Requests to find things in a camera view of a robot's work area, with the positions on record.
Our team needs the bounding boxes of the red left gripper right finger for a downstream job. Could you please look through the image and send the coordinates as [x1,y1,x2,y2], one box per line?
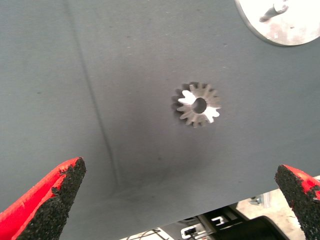
[274,163,320,240]

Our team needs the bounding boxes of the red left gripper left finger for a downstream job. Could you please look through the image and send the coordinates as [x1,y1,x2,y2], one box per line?
[0,156,87,240]

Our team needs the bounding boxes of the aluminium profile piece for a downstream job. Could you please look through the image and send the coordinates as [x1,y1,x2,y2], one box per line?
[249,191,273,208]

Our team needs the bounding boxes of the black cylindrical robot torso joint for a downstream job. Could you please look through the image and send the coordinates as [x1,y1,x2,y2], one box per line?
[246,215,288,240]

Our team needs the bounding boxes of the grey panel with port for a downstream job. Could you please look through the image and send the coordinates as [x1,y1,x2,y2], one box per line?
[179,223,216,240]

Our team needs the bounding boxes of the lower white gear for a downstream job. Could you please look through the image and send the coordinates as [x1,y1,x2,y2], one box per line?
[170,81,223,129]

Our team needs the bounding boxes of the dark grey table cloth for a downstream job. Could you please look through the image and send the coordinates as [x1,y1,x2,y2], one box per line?
[0,0,320,240]

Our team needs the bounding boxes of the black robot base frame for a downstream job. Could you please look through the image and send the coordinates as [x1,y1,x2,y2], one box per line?
[197,202,251,235]

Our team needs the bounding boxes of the thin black floor cables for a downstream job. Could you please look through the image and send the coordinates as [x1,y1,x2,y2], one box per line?
[124,227,173,240]

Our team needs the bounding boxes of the white round base plate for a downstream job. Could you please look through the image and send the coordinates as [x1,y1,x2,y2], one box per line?
[234,0,320,47]

